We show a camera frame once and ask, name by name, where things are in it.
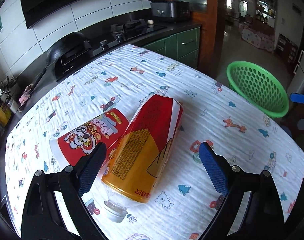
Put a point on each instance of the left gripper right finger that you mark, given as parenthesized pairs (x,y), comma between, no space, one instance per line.
(263,218)

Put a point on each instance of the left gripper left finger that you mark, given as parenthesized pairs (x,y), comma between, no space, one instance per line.
(41,216)

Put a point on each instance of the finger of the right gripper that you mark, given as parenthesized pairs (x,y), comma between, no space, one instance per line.
(297,98)

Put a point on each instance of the red cartoon plastic cup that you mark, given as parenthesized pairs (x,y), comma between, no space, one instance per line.
(107,128)

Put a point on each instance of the yellow red labelled bottle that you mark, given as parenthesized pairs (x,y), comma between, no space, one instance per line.
(141,156)

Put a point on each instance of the green kitchen cabinet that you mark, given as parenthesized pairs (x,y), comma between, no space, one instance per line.
(183,47)

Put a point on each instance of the green plastic basket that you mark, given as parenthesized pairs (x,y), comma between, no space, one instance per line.
(259,87)

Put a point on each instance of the yellow sauce tin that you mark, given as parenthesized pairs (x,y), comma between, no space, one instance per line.
(5,114)

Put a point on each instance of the pink dish cloth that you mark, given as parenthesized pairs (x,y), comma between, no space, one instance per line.
(26,94)

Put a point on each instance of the white printed tablecloth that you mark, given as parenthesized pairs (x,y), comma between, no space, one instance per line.
(96,103)

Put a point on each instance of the black rice cooker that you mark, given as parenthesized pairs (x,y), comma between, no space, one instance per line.
(175,11)

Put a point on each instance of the black wok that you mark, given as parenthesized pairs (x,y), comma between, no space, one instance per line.
(65,52)

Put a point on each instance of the black gas stove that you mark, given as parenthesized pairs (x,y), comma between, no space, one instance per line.
(123,32)

